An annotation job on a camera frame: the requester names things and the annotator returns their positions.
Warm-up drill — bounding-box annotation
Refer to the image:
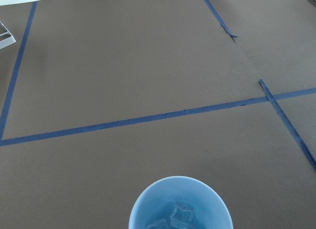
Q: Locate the white wire cup rack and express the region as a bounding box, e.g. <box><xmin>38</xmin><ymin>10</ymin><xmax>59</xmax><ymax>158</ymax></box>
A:
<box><xmin>0</xmin><ymin>22</ymin><xmax>16</xmax><ymax>49</ymax></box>

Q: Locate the light blue plastic cup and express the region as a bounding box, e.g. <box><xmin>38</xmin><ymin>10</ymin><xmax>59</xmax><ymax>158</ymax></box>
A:
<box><xmin>128</xmin><ymin>176</ymin><xmax>234</xmax><ymax>229</ymax></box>

